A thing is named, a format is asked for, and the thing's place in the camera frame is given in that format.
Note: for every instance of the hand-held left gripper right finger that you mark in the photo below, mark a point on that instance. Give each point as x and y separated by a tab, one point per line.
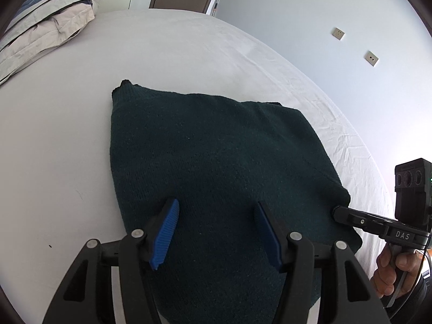
270	236

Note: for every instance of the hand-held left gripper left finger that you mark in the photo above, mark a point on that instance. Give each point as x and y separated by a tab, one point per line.
165	236

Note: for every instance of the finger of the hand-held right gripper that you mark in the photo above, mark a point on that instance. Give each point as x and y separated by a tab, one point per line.
361	221

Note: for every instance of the dark green knit sweater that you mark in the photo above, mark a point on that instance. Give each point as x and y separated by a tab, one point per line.
216	155

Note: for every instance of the person's right hand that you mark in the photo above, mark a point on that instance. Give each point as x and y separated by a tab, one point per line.
383	276

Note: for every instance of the white bed sheet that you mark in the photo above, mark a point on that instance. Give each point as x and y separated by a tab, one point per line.
50	141

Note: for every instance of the thin pole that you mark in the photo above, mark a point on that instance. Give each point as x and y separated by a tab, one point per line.
217	0

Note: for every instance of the folded beige blue quilt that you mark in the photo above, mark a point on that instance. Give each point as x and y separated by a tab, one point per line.
44	23

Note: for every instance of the white wall socket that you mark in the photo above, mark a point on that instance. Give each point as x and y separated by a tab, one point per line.
338	33
371	58

